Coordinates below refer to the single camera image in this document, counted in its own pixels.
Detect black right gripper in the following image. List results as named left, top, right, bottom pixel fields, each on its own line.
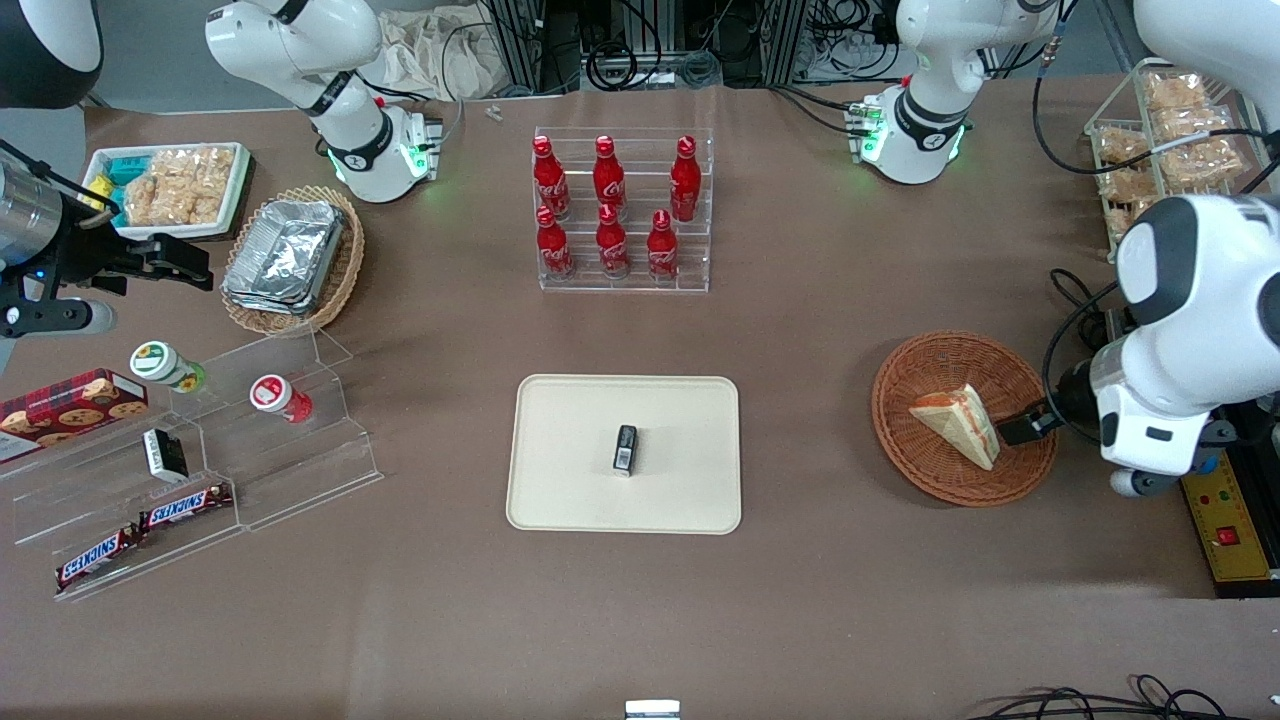
left=44, top=214, right=215, bottom=297

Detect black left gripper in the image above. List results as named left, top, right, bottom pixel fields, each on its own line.
left=997, top=357, right=1102, bottom=448

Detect triangle sandwich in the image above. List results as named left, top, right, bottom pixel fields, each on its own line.
left=908, top=384, right=1002, bottom=472

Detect white rectangular plastic tray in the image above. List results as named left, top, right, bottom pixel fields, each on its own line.
left=84, top=142, right=253, bottom=242

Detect aluminium foil tray stack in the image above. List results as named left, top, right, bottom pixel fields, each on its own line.
left=221, top=199, right=347, bottom=317

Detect round brown wicker basket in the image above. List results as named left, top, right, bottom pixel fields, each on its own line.
left=871, top=331, right=1059, bottom=508

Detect oval tan wicker basket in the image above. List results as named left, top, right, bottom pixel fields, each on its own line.
left=219, top=185, right=367, bottom=337

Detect beige serving tray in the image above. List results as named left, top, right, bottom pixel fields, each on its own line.
left=506, top=375, right=743, bottom=536

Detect bag of rice crackers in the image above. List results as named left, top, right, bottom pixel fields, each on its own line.
left=123, top=147, right=233, bottom=228

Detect green lid yogurt cup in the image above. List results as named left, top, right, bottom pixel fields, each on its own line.
left=129, top=340, right=207, bottom=394

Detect red lid yogurt cup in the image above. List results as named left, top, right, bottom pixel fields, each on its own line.
left=249, top=373, right=314, bottom=425

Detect red tartan cookie box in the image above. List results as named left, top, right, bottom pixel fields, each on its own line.
left=0, top=368, right=150, bottom=448

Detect black and white small box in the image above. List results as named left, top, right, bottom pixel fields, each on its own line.
left=142, top=427, right=190, bottom=484

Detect yellow control box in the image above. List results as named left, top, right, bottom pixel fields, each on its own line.
left=1179, top=450, right=1279, bottom=584

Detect clear acrylic stepped stand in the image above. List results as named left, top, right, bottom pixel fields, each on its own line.
left=0, top=329, right=385, bottom=603

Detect snickers chocolate bar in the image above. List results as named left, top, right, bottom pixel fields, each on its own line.
left=136, top=483, right=234, bottom=532
left=54, top=524, right=142, bottom=592

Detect clear bag of crackers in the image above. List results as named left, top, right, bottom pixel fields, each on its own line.
left=1143, top=70, right=1209, bottom=113
left=1093, top=127, right=1153, bottom=167
left=1098, top=165, right=1163, bottom=208
left=1153, top=104, right=1248, bottom=188

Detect beige crumpled cloth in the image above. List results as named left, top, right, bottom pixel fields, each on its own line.
left=358, top=8, right=513, bottom=102

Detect red cola bottle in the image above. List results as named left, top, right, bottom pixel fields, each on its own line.
left=668, top=136, right=703, bottom=223
left=532, top=136, right=572, bottom=222
left=592, top=135, right=629, bottom=223
left=646, top=209, right=682, bottom=280
left=535, top=206, right=577, bottom=282
left=595, top=203, right=632, bottom=280

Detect clear acrylic bottle rack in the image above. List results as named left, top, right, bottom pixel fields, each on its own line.
left=533, top=127, right=714, bottom=294

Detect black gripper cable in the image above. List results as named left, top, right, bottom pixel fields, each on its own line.
left=1040, top=266, right=1131, bottom=441

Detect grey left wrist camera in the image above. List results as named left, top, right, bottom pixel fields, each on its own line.
left=1108, top=466, right=1187, bottom=499

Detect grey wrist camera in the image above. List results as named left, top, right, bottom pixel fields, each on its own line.
left=0, top=298, right=117, bottom=339
left=1108, top=466, right=1187, bottom=499

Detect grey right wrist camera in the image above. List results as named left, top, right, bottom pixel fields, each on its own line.
left=0, top=298, right=117, bottom=339

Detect black floor cables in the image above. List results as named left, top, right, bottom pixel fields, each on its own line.
left=962, top=674, right=1236, bottom=720

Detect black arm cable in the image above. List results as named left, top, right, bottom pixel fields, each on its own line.
left=1031, top=0, right=1280, bottom=178

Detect white wire snack rack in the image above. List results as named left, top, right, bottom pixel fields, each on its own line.
left=1084, top=57, right=1280, bottom=263

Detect coiled black cable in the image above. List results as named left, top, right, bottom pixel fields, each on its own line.
left=584, top=42, right=643, bottom=93

